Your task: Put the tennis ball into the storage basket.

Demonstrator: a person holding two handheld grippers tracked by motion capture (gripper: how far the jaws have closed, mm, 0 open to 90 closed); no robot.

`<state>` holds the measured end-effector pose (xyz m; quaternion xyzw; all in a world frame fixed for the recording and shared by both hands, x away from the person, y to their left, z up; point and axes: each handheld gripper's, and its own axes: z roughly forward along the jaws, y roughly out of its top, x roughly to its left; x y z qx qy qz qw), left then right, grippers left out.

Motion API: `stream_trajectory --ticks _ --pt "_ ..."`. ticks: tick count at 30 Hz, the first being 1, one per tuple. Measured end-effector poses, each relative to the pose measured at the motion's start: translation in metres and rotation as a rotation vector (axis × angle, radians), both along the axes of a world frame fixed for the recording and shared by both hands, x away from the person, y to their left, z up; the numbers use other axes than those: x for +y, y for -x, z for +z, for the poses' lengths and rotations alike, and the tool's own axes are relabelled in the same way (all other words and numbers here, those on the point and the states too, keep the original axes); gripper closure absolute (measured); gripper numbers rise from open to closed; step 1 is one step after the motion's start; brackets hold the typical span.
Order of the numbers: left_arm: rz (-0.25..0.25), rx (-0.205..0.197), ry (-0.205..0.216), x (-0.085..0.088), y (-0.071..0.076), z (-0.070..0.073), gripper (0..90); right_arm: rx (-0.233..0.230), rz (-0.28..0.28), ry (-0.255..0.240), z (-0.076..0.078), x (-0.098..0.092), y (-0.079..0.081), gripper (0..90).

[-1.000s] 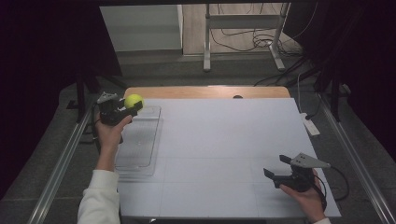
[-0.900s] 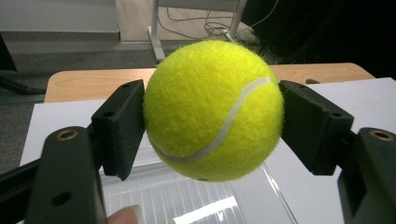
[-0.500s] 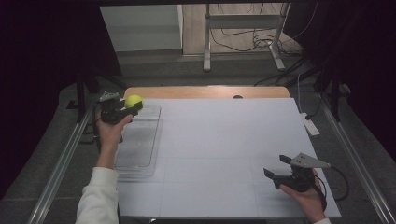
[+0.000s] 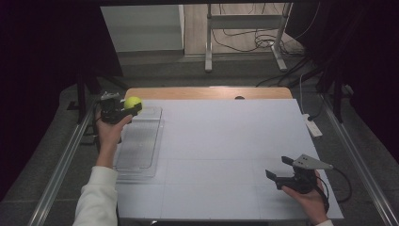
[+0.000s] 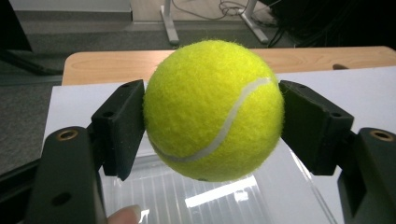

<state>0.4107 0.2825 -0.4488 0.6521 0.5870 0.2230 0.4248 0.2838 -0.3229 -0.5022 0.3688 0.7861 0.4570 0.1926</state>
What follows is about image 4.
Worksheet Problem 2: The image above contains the person's right hand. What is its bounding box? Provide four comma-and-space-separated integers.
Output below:
280, 170, 331, 226

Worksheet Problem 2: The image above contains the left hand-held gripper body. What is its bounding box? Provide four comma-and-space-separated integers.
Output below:
99, 91, 127, 125

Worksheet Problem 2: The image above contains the white power strip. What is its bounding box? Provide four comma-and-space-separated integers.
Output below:
302, 113, 324, 138

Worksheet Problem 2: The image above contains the yellow tennis ball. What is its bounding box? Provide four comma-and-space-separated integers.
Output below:
123, 96, 143, 110

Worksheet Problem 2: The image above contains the grey metal desk frame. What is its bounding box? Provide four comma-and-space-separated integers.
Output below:
204, 2, 294, 74

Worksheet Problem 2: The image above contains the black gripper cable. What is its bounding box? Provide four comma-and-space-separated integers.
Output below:
314, 167, 353, 215

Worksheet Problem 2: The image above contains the person's left hand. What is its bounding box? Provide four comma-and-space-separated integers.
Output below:
94, 105, 135, 170

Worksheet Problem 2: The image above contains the black power plug cable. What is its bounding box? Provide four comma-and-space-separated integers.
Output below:
307, 93, 327, 122

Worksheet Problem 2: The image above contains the aluminium rail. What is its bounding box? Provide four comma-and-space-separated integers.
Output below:
319, 93, 399, 226
27, 102, 98, 226

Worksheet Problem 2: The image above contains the white cabinet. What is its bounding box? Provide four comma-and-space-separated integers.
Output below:
100, 4, 185, 54

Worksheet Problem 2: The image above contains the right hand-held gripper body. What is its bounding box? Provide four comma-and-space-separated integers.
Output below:
276, 153, 334, 195

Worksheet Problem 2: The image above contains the tangle of black floor cables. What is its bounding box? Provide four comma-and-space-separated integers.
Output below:
210, 2, 323, 58

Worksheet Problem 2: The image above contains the white cable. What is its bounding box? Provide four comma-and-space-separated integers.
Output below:
298, 73, 307, 115

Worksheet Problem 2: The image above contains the clear plastic container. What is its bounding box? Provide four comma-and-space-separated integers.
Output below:
114, 105, 165, 184

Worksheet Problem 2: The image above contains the black metal stand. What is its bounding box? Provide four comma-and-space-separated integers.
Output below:
315, 60, 355, 124
66, 70, 130, 124

